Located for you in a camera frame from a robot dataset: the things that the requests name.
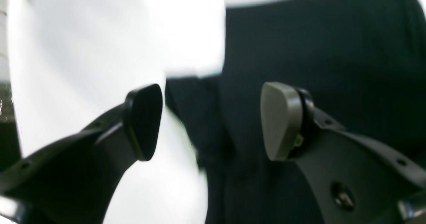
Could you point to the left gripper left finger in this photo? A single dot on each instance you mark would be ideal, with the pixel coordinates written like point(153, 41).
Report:
point(72, 180)

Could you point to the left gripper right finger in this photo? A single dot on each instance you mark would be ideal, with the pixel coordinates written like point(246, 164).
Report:
point(355, 179)

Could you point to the black T-shirt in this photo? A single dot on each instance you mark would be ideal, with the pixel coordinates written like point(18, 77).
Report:
point(363, 62)

